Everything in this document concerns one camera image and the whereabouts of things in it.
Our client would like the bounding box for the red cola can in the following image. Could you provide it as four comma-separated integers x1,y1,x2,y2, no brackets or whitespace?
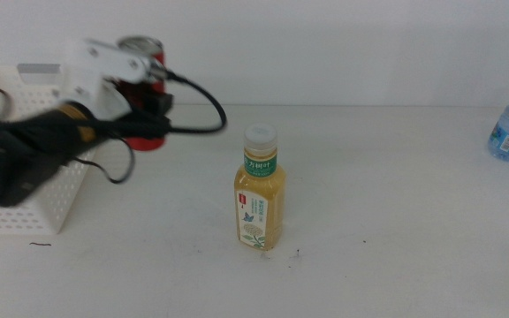
116,35,167,152

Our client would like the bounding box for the white perforated plastic basket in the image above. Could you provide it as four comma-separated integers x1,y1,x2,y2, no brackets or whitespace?
0,64,101,235

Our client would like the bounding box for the yellow tea bottle white cap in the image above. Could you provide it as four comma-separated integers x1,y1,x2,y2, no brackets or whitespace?
233,123,288,252

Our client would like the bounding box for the thin black cable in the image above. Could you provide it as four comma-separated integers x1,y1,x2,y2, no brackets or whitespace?
72,135,137,185

